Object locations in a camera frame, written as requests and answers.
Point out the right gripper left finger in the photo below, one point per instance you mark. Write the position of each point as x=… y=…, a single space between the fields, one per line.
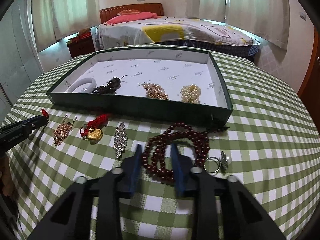
x=70 y=216

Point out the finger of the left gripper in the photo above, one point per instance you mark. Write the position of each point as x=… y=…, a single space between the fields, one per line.
x=23 y=128

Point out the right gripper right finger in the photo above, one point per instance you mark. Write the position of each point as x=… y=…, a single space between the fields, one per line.
x=242 y=215

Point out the small gold red pendant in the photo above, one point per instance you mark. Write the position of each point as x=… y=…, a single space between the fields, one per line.
x=44 y=113

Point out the white jade bangle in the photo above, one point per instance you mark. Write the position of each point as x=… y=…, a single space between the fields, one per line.
x=91 y=82

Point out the gold lock red cord pendant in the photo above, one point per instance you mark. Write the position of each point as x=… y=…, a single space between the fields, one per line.
x=92 y=130

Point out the silver rhinestone brooch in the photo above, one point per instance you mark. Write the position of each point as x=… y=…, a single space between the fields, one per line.
x=120 y=140

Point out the dark green jewelry tray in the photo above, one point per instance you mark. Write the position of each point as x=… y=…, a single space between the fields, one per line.
x=161 y=83

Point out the left hand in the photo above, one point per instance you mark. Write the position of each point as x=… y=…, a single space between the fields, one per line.
x=7 y=185

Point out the frosted glass wardrobe door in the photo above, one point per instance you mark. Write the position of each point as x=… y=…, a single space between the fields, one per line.
x=19 y=66

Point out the green checkered tablecloth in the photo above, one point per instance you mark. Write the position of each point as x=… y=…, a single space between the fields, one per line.
x=271 y=138

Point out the dark wooden nightstand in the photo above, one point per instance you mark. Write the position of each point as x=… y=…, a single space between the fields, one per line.
x=81 y=44

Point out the left white curtain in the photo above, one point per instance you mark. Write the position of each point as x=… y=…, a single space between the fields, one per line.
x=55 y=19

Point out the white curtain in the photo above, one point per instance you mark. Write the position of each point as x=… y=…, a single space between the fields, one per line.
x=268 y=19
x=55 y=19

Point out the brown wooden door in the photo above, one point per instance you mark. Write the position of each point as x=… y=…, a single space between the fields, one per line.
x=309 y=89

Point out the red wooden headboard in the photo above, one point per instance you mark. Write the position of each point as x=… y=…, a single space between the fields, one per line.
x=111 y=12

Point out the pink pillow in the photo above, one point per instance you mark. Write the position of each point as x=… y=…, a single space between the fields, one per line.
x=131 y=17

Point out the bed with patterned quilt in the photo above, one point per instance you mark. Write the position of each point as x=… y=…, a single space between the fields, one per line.
x=188 y=32

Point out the right white curtain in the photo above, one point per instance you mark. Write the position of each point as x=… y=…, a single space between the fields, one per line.
x=268 y=19

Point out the wall light switch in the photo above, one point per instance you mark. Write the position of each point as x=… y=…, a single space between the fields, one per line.
x=302 y=16

